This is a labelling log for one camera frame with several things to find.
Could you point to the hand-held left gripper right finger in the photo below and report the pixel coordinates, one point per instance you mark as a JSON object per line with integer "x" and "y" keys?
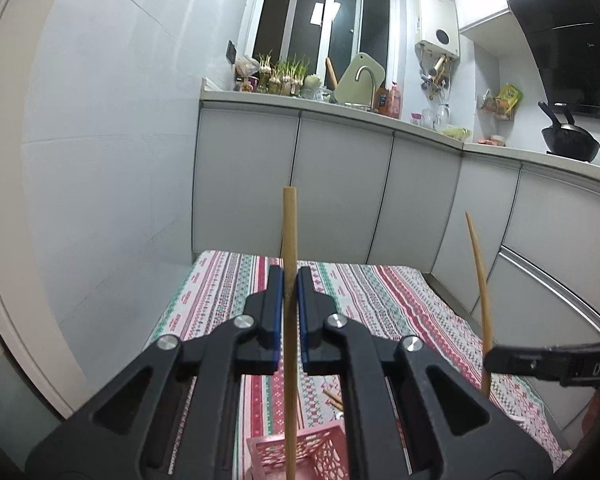
{"x": 307, "y": 320}

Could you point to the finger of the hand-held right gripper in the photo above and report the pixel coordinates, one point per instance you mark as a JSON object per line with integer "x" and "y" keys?
{"x": 520, "y": 360}

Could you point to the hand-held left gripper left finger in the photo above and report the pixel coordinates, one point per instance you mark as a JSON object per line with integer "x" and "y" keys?
{"x": 275, "y": 320}

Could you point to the wooden chopstick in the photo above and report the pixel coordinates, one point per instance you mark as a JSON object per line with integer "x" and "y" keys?
{"x": 290, "y": 230}
{"x": 334, "y": 399}
{"x": 480, "y": 270}

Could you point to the pink plastic basket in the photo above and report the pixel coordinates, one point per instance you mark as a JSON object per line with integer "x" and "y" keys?
{"x": 320, "y": 452}

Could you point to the striped patterned tablecloth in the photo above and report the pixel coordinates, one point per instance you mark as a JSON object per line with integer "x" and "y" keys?
{"x": 380, "y": 300}

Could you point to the black wok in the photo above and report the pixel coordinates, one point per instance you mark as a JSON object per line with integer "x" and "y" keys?
{"x": 570, "y": 142}

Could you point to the white kitchen cabinets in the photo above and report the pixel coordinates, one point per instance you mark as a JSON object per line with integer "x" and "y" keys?
{"x": 340, "y": 185}

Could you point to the yellow snack bag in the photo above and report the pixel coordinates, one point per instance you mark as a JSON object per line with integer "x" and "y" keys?
{"x": 508, "y": 99}

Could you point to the green cabbage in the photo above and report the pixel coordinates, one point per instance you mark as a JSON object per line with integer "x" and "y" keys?
{"x": 457, "y": 133}

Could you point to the white kitchen countertop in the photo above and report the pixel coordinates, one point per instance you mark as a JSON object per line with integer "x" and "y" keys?
{"x": 430, "y": 132}

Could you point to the black range hood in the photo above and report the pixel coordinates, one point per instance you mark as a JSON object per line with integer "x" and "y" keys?
{"x": 565, "y": 45}

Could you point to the glass jar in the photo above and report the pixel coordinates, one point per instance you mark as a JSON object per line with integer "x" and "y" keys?
{"x": 314, "y": 89}

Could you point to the orange detergent bottle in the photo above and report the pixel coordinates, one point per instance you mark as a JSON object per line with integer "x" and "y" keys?
{"x": 391, "y": 102}

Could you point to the clear glass cups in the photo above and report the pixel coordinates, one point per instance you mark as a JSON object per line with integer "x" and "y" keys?
{"x": 432, "y": 117}

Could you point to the green cutting board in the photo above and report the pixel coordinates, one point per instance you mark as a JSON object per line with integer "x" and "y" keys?
{"x": 350, "y": 85}

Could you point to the sprouting garlic plants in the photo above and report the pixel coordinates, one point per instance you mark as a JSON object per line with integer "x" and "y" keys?
{"x": 282, "y": 75}

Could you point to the wooden rolling pin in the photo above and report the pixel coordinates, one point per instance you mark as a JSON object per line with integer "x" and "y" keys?
{"x": 332, "y": 72}

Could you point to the metal faucet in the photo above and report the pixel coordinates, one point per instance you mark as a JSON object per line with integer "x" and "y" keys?
{"x": 366, "y": 72}

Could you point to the clear plastic bag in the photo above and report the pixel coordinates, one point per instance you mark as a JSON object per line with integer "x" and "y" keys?
{"x": 247, "y": 66}

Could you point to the sliding window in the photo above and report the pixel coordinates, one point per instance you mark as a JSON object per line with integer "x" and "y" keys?
{"x": 325, "y": 25}

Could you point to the white water heater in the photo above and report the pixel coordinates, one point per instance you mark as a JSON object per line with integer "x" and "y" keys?
{"x": 437, "y": 20}

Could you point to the black wall socket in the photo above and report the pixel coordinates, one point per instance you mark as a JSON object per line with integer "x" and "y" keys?
{"x": 231, "y": 52}

